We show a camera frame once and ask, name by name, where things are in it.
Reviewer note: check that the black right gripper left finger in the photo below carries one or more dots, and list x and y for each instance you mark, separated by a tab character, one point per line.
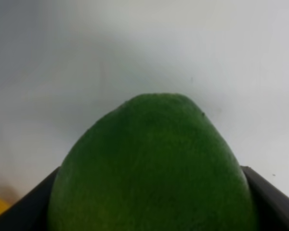
30	213

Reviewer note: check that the green lime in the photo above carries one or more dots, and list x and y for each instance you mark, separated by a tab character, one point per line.
156	163

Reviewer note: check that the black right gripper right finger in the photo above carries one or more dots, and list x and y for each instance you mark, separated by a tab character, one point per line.
272	204

